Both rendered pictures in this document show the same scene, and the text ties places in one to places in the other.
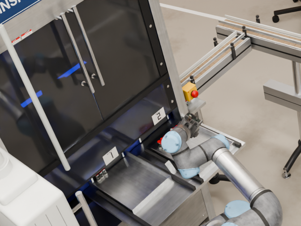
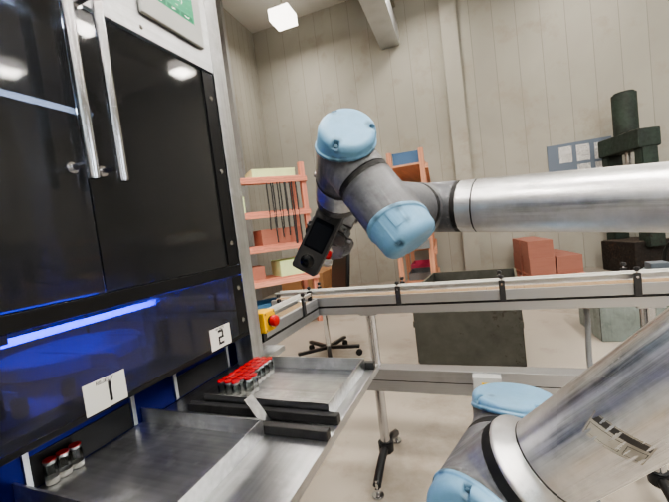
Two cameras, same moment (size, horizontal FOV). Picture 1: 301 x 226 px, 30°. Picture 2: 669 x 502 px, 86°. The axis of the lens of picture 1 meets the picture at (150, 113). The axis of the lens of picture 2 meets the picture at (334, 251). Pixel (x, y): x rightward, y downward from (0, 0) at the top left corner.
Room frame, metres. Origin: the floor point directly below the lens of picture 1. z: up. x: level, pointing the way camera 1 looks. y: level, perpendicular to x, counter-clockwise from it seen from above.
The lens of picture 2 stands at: (1.26, 0.25, 1.28)
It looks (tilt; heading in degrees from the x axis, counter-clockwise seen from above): 3 degrees down; 325
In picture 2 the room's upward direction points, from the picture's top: 7 degrees counter-clockwise
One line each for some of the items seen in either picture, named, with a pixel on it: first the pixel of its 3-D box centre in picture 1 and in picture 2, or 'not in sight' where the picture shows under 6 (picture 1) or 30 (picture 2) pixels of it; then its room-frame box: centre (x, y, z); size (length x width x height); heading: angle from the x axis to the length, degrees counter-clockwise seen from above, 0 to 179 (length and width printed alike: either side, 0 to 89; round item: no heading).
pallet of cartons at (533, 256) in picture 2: not in sight; (545, 257); (4.29, -6.34, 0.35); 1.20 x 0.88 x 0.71; 126
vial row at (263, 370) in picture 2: not in sight; (254, 376); (2.21, -0.09, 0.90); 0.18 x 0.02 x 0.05; 123
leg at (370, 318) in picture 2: (300, 104); (378, 382); (2.68, -0.92, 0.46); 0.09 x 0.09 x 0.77; 33
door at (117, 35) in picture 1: (119, 45); (168, 161); (2.25, 0.04, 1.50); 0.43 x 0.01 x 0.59; 123
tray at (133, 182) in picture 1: (129, 180); (148, 457); (2.02, 0.20, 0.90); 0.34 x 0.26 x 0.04; 33
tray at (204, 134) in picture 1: (192, 147); (289, 380); (2.11, -0.15, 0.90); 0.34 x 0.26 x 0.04; 33
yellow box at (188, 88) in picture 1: (188, 91); (262, 321); (2.45, -0.23, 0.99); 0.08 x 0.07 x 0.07; 33
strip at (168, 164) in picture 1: (178, 171); (277, 411); (1.97, -0.04, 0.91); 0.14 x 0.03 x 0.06; 34
